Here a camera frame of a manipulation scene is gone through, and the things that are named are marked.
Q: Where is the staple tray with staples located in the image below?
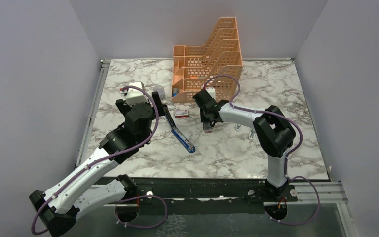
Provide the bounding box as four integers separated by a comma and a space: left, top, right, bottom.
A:
203, 122, 213, 133

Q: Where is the red white staple box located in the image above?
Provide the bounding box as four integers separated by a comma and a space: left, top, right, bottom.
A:
174, 108, 189, 118

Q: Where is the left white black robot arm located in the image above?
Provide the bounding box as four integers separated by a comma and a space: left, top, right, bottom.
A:
29, 86, 165, 237

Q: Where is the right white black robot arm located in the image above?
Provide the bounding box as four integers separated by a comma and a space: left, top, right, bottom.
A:
193, 89, 296, 201

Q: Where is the clear plastic jar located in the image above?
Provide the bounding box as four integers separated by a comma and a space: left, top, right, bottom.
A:
153, 85, 165, 99

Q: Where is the blue item in organizer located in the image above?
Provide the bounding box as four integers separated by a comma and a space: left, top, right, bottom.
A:
172, 88, 179, 97

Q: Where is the orange plastic file organizer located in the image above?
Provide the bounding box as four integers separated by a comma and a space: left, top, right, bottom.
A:
171, 17, 243, 103

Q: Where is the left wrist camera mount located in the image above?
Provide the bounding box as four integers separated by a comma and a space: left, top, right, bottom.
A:
120, 81, 149, 106

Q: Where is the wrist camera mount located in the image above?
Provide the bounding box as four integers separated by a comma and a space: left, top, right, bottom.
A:
205, 87, 216, 99
120, 81, 149, 106

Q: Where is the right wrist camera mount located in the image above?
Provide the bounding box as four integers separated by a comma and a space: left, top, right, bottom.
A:
205, 87, 216, 99

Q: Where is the left aluminium side rail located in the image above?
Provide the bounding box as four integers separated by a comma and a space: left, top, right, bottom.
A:
75, 59, 111, 168

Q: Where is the aluminium front rail frame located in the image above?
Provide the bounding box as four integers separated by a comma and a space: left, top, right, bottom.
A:
49, 181, 357, 237

